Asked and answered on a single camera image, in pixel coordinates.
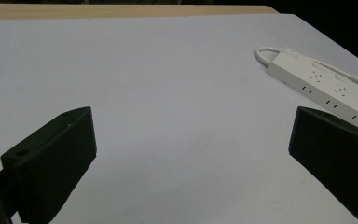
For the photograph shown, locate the white power strip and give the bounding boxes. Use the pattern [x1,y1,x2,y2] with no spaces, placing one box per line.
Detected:
[265,47,358,137]

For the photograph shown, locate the white power strip cable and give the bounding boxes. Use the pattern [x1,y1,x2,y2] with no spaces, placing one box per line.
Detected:
[254,46,358,82]

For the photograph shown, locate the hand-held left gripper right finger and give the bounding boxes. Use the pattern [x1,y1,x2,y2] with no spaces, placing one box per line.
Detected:
[288,105,358,224]

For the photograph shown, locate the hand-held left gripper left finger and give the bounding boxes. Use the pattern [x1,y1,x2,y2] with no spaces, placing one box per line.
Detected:
[0,105,98,224]

